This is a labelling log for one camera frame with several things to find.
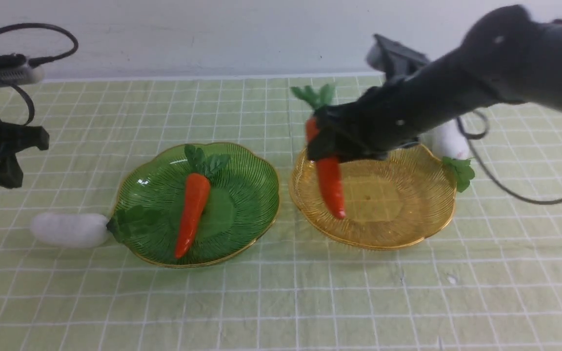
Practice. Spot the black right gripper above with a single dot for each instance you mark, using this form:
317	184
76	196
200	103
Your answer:
383	119

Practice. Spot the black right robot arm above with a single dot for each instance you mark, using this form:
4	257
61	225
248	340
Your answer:
505	58

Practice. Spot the amber plastic plate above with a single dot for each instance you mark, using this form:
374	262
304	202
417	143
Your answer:
390	204

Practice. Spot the orange carrot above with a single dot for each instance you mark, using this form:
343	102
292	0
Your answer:
328	169
196	193

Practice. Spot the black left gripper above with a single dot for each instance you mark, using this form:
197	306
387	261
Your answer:
15	139

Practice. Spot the white radish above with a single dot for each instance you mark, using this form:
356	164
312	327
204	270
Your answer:
89	230
450	146

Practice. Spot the green checkered tablecloth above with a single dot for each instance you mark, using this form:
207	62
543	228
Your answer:
490	281

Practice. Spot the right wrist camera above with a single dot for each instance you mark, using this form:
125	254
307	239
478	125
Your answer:
393	58

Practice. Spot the green plastic plate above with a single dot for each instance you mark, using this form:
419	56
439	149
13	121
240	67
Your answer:
243	204

